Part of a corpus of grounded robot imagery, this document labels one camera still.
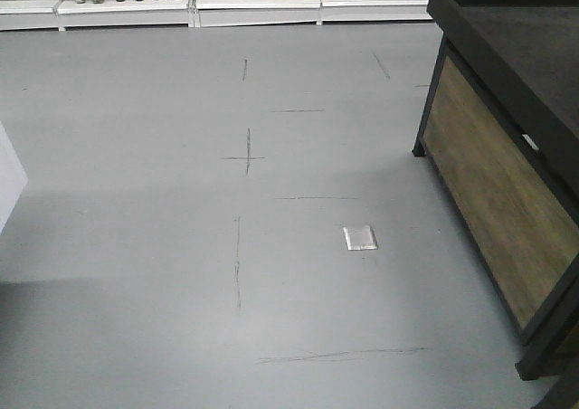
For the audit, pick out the silver floor outlet plate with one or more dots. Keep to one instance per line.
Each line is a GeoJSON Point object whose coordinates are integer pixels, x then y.
{"type": "Point", "coordinates": [360, 238]}

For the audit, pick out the white store shelf unit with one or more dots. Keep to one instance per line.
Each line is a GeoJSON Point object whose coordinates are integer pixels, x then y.
{"type": "Point", "coordinates": [62, 15]}

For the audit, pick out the black wooden display stand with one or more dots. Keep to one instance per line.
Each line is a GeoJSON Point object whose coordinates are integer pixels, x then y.
{"type": "Point", "coordinates": [500, 127]}

